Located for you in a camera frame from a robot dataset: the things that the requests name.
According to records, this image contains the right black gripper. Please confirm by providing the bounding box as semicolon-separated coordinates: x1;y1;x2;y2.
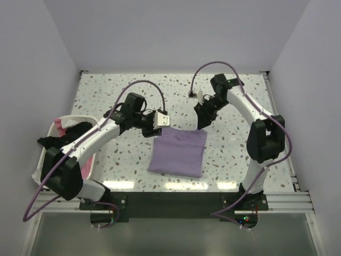
194;96;229;131

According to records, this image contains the purple t shirt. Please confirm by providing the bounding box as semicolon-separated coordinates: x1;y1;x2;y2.
148;127;207;179

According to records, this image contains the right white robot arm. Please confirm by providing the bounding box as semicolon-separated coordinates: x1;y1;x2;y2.
189;74;285;210

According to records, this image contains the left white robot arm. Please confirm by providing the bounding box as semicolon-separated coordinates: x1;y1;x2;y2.
40;93;169;209

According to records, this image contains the black garment in basket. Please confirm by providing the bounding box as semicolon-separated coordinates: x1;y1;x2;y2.
37;118;93;150

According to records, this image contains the pink garment in basket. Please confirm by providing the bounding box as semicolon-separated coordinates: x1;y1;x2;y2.
54;118;93;179

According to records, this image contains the white laundry basket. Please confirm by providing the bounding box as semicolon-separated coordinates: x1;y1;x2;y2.
32;115;98;190

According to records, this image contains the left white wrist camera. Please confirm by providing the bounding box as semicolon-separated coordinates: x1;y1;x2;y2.
153;111;171;129

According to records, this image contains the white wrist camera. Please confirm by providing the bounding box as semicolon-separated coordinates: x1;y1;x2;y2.
153;111;171;129
188;90;204;105

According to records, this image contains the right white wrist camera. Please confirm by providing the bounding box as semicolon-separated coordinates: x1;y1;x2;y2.
188;90;204;105

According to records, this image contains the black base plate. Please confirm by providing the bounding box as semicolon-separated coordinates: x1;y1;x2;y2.
79;190;269;225

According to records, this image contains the aluminium rail frame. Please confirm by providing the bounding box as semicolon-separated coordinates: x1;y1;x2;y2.
20;70;324;256

